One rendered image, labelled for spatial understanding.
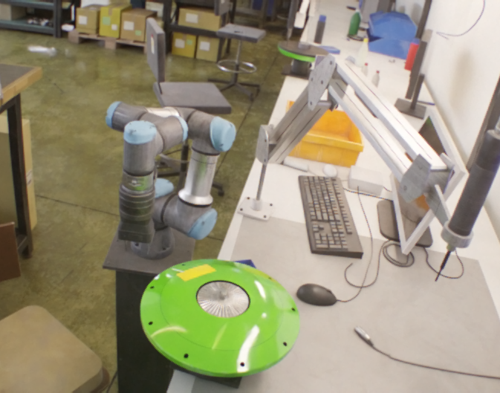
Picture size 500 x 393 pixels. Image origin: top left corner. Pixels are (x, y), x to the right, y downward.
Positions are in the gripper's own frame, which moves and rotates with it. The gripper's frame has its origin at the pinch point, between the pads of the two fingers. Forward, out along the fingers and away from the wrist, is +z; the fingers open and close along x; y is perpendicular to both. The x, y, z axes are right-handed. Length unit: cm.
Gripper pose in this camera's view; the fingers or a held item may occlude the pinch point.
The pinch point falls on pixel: (137, 252)
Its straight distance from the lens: 116.8
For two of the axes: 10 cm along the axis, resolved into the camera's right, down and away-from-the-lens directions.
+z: -1.4, 8.4, 5.3
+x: 9.9, 1.4, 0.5
